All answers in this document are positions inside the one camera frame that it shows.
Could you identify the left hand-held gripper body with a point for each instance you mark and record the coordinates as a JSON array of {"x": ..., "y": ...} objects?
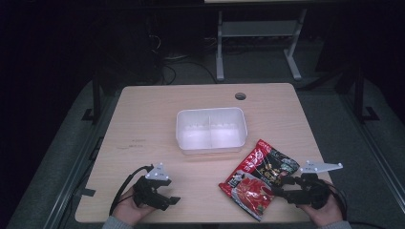
[{"x": 147, "y": 191}]

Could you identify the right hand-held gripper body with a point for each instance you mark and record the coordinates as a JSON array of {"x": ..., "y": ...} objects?
[{"x": 313, "y": 189}]

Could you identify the red noodle packet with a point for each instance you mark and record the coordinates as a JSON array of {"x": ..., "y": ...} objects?
[{"x": 258, "y": 181}]

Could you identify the white plastic container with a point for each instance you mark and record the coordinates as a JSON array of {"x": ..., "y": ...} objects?
[{"x": 210, "y": 131}]

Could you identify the person's left hand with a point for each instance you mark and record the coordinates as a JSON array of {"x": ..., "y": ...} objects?
[{"x": 129, "y": 210}]

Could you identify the person's right hand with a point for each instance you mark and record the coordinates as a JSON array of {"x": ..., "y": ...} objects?
[{"x": 321, "y": 214}]

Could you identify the black metal stand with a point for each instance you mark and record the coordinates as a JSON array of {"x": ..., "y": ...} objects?
[
  {"x": 361, "y": 98},
  {"x": 95, "y": 101}
]

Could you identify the white metal desk frame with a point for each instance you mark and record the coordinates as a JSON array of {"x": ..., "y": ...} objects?
[{"x": 259, "y": 28}]

